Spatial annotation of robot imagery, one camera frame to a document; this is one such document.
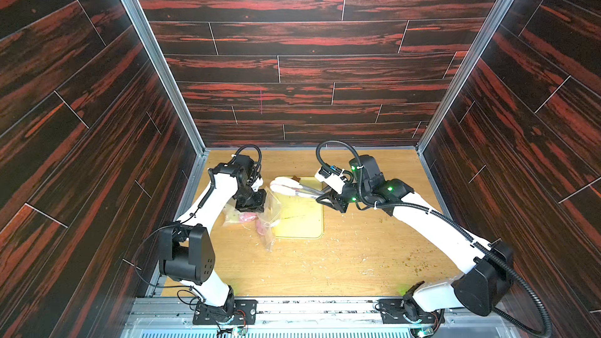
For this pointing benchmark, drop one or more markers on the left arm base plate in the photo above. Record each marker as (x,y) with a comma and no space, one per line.
(235,312)

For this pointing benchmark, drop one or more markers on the yellow tray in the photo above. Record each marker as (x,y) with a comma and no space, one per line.
(302,218)

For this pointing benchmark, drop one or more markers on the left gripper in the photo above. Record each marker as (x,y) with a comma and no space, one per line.
(257,206)

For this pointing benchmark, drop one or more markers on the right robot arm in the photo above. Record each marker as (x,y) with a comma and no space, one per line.
(486,269)

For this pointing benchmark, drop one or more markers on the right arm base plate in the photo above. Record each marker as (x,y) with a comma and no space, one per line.
(402,312)

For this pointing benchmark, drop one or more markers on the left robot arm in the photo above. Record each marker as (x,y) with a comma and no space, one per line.
(186,253)

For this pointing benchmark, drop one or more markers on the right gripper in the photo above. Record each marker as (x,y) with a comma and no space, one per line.
(336,198)

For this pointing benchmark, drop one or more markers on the clear resealable bag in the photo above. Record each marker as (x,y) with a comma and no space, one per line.
(268,220)
(235,217)

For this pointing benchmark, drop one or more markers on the metal tongs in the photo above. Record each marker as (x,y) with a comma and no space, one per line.
(292,188)

